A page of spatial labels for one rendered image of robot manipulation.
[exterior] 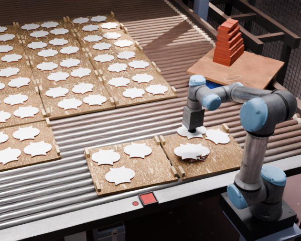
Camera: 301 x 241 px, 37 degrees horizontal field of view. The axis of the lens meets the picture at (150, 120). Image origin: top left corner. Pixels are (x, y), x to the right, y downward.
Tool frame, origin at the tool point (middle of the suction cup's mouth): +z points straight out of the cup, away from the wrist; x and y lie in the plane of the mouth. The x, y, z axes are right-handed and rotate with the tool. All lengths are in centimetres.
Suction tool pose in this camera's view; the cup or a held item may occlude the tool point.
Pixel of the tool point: (191, 132)
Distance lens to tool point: 226.0
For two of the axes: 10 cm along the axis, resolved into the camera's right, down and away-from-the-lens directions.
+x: 4.8, 5.2, -7.1
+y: -8.8, 2.5, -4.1
